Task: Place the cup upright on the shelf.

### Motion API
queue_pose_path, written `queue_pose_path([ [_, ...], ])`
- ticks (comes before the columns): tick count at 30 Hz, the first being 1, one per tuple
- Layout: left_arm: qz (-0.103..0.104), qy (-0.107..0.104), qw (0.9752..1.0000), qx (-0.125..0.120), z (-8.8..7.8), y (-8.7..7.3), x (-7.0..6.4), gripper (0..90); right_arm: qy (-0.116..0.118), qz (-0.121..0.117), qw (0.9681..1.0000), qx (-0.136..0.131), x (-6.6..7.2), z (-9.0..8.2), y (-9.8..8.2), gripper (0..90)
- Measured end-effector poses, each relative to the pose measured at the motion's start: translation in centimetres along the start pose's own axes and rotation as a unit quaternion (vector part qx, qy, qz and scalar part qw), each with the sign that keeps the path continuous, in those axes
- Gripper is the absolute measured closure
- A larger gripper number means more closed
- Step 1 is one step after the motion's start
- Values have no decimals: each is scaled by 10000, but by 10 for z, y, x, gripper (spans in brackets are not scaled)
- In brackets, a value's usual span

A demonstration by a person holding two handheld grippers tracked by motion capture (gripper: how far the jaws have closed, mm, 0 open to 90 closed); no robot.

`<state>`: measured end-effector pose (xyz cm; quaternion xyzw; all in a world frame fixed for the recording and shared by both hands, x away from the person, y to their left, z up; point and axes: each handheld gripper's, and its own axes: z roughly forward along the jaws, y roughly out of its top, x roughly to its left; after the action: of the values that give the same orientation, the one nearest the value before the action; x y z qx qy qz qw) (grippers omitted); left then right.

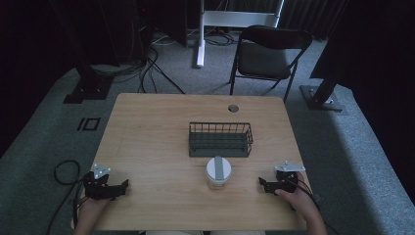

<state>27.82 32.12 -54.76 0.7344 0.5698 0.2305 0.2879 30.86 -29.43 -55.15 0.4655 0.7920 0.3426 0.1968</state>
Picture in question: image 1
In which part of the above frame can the person's left hand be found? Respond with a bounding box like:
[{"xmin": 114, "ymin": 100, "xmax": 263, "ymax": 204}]
[{"xmin": 78, "ymin": 194, "xmax": 112, "ymax": 216}]

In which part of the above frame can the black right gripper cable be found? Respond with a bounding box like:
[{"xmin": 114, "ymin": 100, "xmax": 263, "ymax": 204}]
[{"xmin": 287, "ymin": 178, "xmax": 323, "ymax": 212}]

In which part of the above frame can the black metal stand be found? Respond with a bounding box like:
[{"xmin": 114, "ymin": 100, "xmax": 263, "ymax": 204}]
[
  {"xmin": 48, "ymin": 0, "xmax": 115, "ymax": 106},
  {"xmin": 299, "ymin": 73, "xmax": 345, "ymax": 114}
]

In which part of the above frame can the white cup with grey lid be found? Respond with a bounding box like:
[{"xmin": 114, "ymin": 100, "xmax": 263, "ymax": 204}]
[{"xmin": 205, "ymin": 155, "xmax": 233, "ymax": 191}]

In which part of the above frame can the black wire basket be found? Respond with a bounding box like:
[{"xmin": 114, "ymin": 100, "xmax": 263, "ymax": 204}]
[{"xmin": 188, "ymin": 121, "xmax": 254, "ymax": 159}]

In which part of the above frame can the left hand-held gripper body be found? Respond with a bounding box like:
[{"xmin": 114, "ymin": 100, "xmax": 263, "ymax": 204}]
[{"xmin": 82, "ymin": 164, "xmax": 114, "ymax": 201}]

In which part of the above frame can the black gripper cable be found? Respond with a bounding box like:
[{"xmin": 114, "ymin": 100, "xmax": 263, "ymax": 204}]
[
  {"xmin": 44, "ymin": 159, "xmax": 86, "ymax": 235},
  {"xmin": 287, "ymin": 178, "xmax": 323, "ymax": 212}
]

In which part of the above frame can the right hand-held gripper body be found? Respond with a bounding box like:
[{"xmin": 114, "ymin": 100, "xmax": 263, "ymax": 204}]
[{"xmin": 273, "ymin": 160, "xmax": 306, "ymax": 194}]

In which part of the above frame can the white metal desk frame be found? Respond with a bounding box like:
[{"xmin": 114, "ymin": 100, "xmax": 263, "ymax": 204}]
[{"xmin": 195, "ymin": 0, "xmax": 286, "ymax": 69}]

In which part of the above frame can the person's right hand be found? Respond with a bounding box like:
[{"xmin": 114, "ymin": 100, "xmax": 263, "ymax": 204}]
[{"xmin": 274, "ymin": 171, "xmax": 315, "ymax": 217}]

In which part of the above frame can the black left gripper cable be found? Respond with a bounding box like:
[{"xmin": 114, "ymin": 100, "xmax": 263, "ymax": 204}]
[{"xmin": 44, "ymin": 159, "xmax": 86, "ymax": 235}]

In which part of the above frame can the black folding chair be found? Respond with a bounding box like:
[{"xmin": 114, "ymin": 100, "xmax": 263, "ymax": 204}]
[{"xmin": 228, "ymin": 24, "xmax": 313, "ymax": 104}]

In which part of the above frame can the bundle of black floor cables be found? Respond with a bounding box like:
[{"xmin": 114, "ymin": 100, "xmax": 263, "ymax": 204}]
[{"xmin": 91, "ymin": 28, "xmax": 187, "ymax": 96}]

